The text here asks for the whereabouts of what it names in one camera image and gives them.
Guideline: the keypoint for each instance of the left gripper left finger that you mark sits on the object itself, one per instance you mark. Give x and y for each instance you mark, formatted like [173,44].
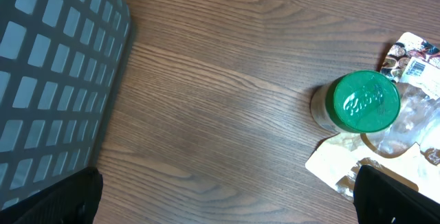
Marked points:
[74,199]

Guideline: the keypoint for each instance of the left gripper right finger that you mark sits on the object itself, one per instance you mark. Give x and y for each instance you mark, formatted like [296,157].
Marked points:
[380,199]

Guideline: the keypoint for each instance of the brown beige snack pouch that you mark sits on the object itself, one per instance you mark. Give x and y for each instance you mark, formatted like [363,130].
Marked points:
[408,150]

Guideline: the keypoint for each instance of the green lid jar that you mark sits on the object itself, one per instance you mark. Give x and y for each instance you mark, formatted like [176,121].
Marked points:
[359,102]

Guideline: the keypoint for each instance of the grey plastic mesh basket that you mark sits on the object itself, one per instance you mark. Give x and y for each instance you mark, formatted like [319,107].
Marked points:
[61,61]

